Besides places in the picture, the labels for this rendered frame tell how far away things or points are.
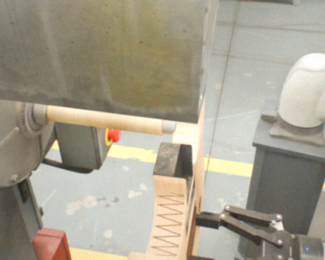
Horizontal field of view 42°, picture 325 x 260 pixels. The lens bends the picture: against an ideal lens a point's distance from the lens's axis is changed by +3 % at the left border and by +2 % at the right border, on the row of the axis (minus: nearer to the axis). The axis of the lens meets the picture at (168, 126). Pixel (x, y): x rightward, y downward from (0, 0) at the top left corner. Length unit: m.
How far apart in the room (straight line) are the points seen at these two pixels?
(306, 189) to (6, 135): 1.17
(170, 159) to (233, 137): 2.01
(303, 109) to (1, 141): 1.02
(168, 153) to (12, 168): 0.25
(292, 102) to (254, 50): 2.08
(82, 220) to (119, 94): 1.74
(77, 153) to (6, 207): 0.19
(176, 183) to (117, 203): 1.64
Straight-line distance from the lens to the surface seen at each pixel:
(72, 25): 0.39
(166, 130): 0.62
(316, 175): 1.54
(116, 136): 1.03
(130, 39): 0.38
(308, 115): 1.44
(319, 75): 1.38
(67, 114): 0.66
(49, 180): 2.36
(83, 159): 1.02
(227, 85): 3.00
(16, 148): 0.68
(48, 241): 1.31
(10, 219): 1.05
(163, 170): 0.54
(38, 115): 0.67
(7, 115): 0.64
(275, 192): 1.62
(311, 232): 2.15
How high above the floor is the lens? 1.65
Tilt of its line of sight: 39 degrees down
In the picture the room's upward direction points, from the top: straight up
